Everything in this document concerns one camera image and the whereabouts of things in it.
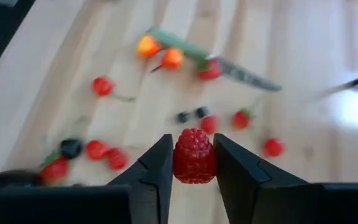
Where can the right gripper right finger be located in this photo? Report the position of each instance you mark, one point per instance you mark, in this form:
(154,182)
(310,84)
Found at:
(275,199)

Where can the yellow-orange toy peach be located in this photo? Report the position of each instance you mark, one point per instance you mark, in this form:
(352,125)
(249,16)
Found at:
(148,46)

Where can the toy blueberry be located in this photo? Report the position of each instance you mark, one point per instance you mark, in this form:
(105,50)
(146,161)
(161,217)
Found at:
(183,117)
(202,112)

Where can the dark toy avocado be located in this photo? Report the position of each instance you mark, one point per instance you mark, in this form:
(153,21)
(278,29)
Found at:
(11,179)

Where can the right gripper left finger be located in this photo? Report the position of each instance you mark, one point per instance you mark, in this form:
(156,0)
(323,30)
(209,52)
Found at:
(120,202)

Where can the red toy strawberry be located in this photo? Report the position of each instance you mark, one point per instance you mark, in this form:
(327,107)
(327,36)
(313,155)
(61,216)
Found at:
(210,71)
(54,171)
(241,120)

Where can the black toy cherry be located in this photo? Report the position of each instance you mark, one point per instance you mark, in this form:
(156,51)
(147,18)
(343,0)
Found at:
(71,148)

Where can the orange toy peach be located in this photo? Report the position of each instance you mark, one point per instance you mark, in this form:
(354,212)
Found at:
(172,58)

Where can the light green cucumber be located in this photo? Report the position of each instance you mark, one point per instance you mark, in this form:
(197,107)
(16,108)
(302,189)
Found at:
(179,43)

